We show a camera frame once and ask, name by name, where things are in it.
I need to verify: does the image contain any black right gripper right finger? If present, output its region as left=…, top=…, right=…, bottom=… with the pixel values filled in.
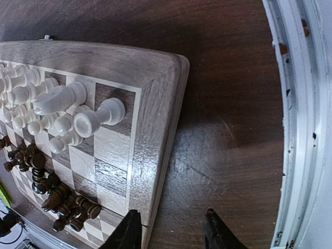
left=203, top=209, right=247, bottom=249

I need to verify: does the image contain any wooden chess board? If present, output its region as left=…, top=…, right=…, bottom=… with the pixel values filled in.
left=1, top=41, right=189, bottom=248

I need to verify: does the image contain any aluminium front frame rail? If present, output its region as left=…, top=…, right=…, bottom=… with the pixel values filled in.
left=263, top=1, right=331, bottom=248

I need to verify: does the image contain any white rook chess piece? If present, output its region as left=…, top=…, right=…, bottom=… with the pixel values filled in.
left=73, top=98, right=126, bottom=138

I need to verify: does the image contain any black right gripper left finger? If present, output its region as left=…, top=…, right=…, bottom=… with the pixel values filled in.
left=101, top=210, right=142, bottom=249

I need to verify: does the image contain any white knight chess piece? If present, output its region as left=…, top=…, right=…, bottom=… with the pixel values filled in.
left=33, top=81, right=87, bottom=116

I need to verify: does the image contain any white pawn chess piece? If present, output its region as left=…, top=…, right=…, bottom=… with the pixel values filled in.
left=49, top=130, right=84, bottom=154

